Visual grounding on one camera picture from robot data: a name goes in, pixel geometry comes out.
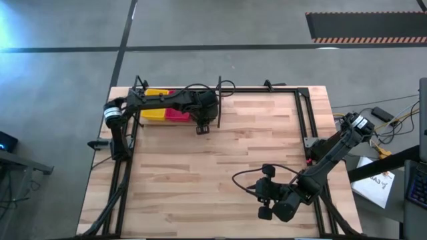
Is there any white printed paper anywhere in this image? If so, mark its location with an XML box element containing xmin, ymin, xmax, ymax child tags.
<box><xmin>351</xmin><ymin>156</ymin><xmax>396</xmax><ymax>209</ymax></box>

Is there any red slotted plastic basket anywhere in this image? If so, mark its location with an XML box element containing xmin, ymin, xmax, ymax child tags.
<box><xmin>165</xmin><ymin>89</ymin><xmax>191</xmax><ymax>123</ymax></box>

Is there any black power adapter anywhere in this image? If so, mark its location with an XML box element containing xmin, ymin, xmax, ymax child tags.
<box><xmin>370</xmin><ymin>106</ymin><xmax>395</xmax><ymax>123</ymax></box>

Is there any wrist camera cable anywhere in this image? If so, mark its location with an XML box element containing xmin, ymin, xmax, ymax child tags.
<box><xmin>232</xmin><ymin>163</ymin><xmax>303</xmax><ymax>197</ymax></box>
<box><xmin>179</xmin><ymin>79</ymin><xmax>237</xmax><ymax>98</ymax></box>

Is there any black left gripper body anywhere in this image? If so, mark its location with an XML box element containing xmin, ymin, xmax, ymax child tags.
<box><xmin>191</xmin><ymin>109</ymin><xmax>220</xmax><ymax>127</ymax></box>

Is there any black aluminium rig frame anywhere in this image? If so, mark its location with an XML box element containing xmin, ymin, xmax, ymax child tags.
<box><xmin>78</xmin><ymin>85</ymin><xmax>363</xmax><ymax>240</ymax></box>

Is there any yellow slotted plastic basket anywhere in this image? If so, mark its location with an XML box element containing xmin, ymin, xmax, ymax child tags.
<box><xmin>139</xmin><ymin>88</ymin><xmax>171</xmax><ymax>122</ymax></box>

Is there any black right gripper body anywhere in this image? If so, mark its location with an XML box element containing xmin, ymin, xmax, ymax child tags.
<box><xmin>266</xmin><ymin>179</ymin><xmax>300</xmax><ymax>206</ymax></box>

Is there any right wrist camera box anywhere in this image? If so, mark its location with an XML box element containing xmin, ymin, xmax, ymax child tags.
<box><xmin>255</xmin><ymin>178</ymin><xmax>272</xmax><ymax>201</ymax></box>

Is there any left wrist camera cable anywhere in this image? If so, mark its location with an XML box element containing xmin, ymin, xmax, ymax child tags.
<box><xmin>179</xmin><ymin>79</ymin><xmax>237</xmax><ymax>98</ymax></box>

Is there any black device with blue light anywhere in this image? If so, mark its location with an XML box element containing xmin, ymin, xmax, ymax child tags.
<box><xmin>0</xmin><ymin>131</ymin><xmax>19</xmax><ymax>154</ymax></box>

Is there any black hazard-striped floor mat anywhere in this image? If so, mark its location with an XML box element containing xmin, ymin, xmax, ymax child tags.
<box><xmin>305</xmin><ymin>11</ymin><xmax>427</xmax><ymax>44</ymax></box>

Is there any black backlit keyboard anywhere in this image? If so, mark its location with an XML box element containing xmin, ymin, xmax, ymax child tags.
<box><xmin>407</xmin><ymin>165</ymin><xmax>427</xmax><ymax>210</ymax></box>

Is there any grey side desk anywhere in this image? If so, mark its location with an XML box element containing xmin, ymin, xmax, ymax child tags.
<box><xmin>0</xmin><ymin>149</ymin><xmax>55</xmax><ymax>177</ymax></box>

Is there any thin black floor cable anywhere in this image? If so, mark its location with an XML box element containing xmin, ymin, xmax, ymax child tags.
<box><xmin>332</xmin><ymin>94</ymin><xmax>420</xmax><ymax>109</ymax></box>

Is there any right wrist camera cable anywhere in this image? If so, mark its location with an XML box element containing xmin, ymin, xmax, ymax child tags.
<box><xmin>232</xmin><ymin>163</ymin><xmax>303</xmax><ymax>197</ymax></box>

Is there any black table clamp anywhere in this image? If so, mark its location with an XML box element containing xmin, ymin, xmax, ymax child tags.
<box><xmin>134</xmin><ymin>75</ymin><xmax>150</xmax><ymax>91</ymax></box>
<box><xmin>262</xmin><ymin>79</ymin><xmax>287</xmax><ymax>91</ymax></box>
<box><xmin>87</xmin><ymin>138</ymin><xmax>111</xmax><ymax>151</ymax></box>

